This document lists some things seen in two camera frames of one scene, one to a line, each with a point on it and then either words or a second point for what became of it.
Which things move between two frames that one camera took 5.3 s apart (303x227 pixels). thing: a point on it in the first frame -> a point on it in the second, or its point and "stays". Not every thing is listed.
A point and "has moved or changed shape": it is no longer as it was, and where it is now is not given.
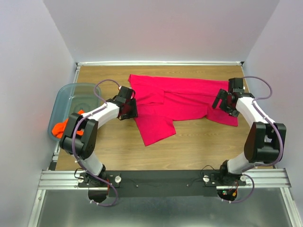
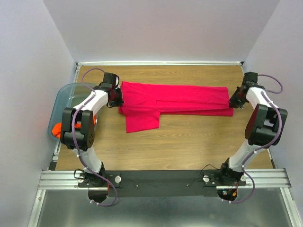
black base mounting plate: (160, 183) stays
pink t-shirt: (160, 100) has moved or changed shape
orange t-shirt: (58, 128) stays
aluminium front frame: (272, 178) stays
